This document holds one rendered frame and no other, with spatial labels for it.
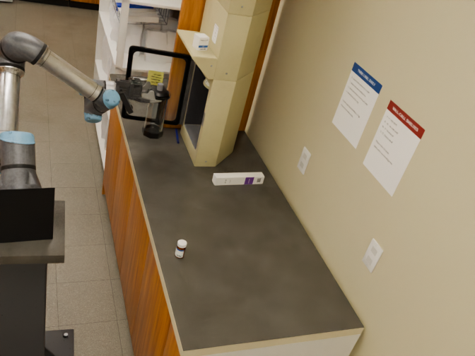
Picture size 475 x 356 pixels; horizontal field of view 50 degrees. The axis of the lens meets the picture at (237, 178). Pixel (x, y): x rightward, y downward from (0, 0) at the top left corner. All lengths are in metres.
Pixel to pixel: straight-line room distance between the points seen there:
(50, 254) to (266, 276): 0.81
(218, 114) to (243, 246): 0.65
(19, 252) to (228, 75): 1.13
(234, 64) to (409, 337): 1.31
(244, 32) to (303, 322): 1.21
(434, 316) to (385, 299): 0.24
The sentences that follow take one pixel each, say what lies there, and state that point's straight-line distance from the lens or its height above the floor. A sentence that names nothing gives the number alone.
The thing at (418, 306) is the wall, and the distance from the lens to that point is 1.81.
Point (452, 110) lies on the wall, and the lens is 1.67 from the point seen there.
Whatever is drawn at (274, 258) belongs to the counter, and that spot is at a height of 0.94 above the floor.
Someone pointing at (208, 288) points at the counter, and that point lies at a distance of 1.90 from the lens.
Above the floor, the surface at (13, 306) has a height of 0.61.
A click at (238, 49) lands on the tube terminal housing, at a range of 2.27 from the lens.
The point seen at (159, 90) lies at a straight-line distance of 2.40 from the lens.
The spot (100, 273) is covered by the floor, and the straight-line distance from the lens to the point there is 3.20.
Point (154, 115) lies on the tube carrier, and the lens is 2.42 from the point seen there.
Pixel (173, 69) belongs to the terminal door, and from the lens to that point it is 2.59.
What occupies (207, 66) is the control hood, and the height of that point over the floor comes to 1.47.
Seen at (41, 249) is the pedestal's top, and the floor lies 0.94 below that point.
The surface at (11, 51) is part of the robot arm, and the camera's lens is 2.14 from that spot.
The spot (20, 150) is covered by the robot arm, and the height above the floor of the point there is 1.24.
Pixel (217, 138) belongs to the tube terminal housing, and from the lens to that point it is 2.45.
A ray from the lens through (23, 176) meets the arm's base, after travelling 1.92.
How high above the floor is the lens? 2.30
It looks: 33 degrees down
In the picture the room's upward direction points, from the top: 16 degrees clockwise
